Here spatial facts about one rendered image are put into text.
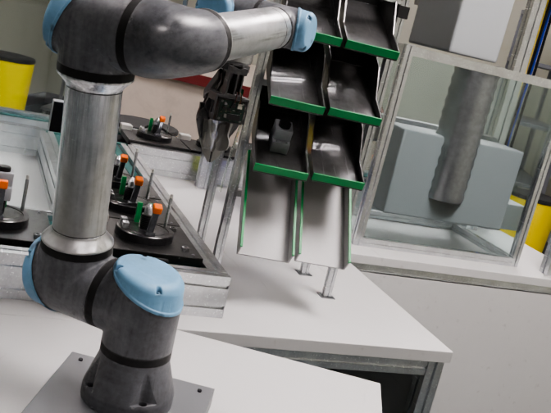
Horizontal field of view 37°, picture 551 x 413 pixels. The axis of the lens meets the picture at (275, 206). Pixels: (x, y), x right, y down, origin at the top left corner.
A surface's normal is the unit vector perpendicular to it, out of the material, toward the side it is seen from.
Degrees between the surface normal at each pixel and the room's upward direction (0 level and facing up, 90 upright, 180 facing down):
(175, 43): 87
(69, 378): 2
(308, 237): 45
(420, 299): 90
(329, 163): 25
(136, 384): 75
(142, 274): 8
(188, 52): 98
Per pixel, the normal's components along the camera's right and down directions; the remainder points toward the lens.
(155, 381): 0.69, 0.04
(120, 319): -0.38, 0.18
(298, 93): 0.28, -0.75
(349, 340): 0.23, -0.95
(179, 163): 0.32, 0.29
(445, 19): -0.92, -0.14
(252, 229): 0.27, -0.48
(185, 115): -0.10, 0.20
